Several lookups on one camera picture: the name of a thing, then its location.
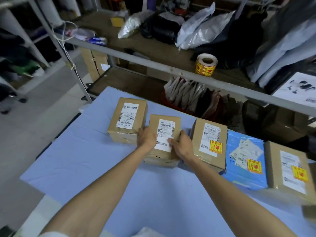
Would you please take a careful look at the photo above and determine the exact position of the person's left hand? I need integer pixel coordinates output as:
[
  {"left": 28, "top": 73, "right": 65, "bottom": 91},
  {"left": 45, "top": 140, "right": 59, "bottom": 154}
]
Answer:
[{"left": 136, "top": 126, "right": 158, "bottom": 150}]

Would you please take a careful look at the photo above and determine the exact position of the person's right hand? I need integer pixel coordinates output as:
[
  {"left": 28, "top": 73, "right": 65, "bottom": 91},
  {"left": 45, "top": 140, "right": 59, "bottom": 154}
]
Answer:
[{"left": 168, "top": 130, "right": 197, "bottom": 164}]

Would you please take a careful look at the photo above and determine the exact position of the cardboard parcel with white label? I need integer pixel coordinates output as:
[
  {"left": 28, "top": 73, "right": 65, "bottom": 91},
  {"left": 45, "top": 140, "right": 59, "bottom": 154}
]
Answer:
[
  {"left": 107, "top": 97, "right": 148, "bottom": 145},
  {"left": 144, "top": 114, "right": 182, "bottom": 168}
]

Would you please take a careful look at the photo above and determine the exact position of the person's right forearm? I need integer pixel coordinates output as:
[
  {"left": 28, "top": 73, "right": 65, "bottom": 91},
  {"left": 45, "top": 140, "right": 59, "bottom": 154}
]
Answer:
[{"left": 181, "top": 152, "right": 298, "bottom": 237}]

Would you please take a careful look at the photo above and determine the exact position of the person's left forearm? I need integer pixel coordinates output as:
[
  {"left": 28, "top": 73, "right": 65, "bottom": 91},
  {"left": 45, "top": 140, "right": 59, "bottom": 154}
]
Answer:
[{"left": 38, "top": 143, "right": 158, "bottom": 237}]

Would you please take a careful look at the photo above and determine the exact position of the cardboard parcel with yellow sticker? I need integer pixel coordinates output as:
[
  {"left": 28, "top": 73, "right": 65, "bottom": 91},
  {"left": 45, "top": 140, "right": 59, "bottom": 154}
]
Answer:
[
  {"left": 264, "top": 141, "right": 316, "bottom": 198},
  {"left": 190, "top": 118, "right": 228, "bottom": 173}
]

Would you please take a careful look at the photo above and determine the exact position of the row of paper packets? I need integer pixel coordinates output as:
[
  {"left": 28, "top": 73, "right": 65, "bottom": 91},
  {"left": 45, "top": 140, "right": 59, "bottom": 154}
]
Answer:
[{"left": 163, "top": 76, "right": 231, "bottom": 119}]

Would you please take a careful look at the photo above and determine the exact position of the light blue table cloth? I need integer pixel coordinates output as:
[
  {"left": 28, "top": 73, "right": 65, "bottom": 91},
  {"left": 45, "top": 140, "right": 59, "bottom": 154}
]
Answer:
[{"left": 20, "top": 86, "right": 316, "bottom": 237}]

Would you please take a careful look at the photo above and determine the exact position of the grey metal shelf rack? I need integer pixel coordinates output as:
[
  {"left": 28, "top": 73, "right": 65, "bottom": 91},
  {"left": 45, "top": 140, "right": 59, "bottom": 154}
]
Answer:
[{"left": 26, "top": 0, "right": 316, "bottom": 119}]

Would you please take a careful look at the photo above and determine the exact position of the blue mailer bag parcel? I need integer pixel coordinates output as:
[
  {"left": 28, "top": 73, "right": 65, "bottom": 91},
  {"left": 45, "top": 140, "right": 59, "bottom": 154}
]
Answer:
[{"left": 220, "top": 130, "right": 268, "bottom": 190}]

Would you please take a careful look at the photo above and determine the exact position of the brown cardboard box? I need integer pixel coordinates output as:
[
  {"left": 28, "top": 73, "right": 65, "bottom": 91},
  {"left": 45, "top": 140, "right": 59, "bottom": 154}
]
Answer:
[{"left": 80, "top": 48, "right": 110, "bottom": 82}]

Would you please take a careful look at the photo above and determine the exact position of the roll of yellow warning stickers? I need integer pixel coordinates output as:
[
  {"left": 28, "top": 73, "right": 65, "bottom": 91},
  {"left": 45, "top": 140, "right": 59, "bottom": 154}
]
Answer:
[{"left": 195, "top": 53, "right": 219, "bottom": 77}]

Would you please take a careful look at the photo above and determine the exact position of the blue and white packet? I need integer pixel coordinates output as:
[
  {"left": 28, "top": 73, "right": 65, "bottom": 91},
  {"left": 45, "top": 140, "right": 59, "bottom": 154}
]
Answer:
[{"left": 88, "top": 37, "right": 108, "bottom": 46}]

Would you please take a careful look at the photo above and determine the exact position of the black plastic bag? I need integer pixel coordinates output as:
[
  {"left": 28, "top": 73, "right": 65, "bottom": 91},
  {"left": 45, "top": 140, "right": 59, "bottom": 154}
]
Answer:
[{"left": 140, "top": 12, "right": 182, "bottom": 45}]

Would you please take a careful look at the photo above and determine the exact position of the clear plastic bag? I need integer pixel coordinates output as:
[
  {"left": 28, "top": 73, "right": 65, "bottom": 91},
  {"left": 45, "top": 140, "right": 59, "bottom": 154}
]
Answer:
[{"left": 118, "top": 10, "right": 155, "bottom": 39}]

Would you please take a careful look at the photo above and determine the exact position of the grey plastic mailer bag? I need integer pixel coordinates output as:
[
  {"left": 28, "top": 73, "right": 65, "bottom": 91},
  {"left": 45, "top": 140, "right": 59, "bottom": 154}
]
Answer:
[{"left": 175, "top": 2, "right": 235, "bottom": 51}]

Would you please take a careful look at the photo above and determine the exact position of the white printed sheet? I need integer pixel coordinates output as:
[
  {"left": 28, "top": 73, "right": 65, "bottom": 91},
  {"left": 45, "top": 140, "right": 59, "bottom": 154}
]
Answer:
[{"left": 272, "top": 72, "right": 316, "bottom": 108}]

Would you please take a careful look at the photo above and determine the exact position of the pile of grey mailer bags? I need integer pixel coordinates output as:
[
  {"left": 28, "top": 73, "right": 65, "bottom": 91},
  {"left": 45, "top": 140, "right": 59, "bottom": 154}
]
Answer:
[{"left": 246, "top": 0, "right": 316, "bottom": 88}]

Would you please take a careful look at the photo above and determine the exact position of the white shelf unit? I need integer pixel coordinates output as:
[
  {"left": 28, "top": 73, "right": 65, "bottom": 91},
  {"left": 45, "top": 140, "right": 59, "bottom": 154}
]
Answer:
[{"left": 0, "top": 0, "right": 82, "bottom": 79}]

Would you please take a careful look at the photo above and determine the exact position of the white cable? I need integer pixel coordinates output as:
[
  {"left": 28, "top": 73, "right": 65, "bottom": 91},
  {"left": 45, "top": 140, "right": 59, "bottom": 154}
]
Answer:
[{"left": 54, "top": 21, "right": 87, "bottom": 93}]

